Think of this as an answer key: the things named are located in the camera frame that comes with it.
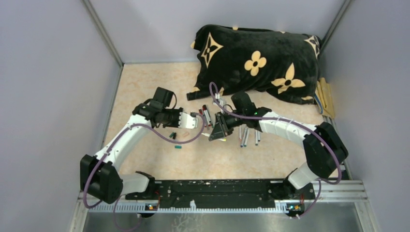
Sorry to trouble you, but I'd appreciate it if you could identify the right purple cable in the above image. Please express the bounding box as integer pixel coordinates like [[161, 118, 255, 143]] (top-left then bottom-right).
[[209, 82, 343, 219]]

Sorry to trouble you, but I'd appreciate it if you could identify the purple cable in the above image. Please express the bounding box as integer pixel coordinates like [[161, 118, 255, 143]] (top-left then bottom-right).
[[209, 82, 343, 219], [82, 115, 205, 232]]

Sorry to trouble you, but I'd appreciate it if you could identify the white marker blue text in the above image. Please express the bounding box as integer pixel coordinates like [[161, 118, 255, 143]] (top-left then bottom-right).
[[256, 130, 261, 142]]

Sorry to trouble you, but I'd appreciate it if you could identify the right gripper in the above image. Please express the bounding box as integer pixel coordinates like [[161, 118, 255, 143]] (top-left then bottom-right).
[[210, 111, 246, 141]]

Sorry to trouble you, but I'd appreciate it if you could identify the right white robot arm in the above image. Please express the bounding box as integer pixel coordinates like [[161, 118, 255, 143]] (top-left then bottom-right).
[[208, 92, 348, 199]]

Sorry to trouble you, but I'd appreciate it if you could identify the green capped white marker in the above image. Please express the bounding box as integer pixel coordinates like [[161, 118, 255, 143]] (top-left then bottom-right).
[[243, 128, 250, 147]]

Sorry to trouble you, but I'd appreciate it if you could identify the barcode white blue pen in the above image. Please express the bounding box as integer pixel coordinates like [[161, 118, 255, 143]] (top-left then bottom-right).
[[240, 129, 246, 147]]

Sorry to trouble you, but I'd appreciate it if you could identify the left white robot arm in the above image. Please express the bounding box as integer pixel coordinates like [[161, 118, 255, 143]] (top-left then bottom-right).
[[80, 87, 205, 204]]

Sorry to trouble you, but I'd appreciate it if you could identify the black floral plush blanket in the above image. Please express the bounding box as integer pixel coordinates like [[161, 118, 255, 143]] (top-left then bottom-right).
[[186, 24, 322, 104]]

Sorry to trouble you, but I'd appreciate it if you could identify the red capped white marker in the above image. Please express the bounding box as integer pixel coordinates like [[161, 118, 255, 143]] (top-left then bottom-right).
[[198, 109, 208, 128]]

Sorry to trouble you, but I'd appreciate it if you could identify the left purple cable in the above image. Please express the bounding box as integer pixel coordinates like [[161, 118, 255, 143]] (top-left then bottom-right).
[[82, 115, 205, 232]]

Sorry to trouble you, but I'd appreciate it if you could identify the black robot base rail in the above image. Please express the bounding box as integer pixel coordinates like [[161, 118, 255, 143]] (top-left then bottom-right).
[[125, 179, 315, 209]]

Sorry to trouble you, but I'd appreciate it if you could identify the yellow cloth bundle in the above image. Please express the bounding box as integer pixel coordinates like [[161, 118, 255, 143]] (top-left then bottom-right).
[[314, 77, 336, 119]]

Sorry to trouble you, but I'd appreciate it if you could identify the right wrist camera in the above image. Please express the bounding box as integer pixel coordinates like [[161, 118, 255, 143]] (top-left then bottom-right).
[[213, 93, 227, 109]]

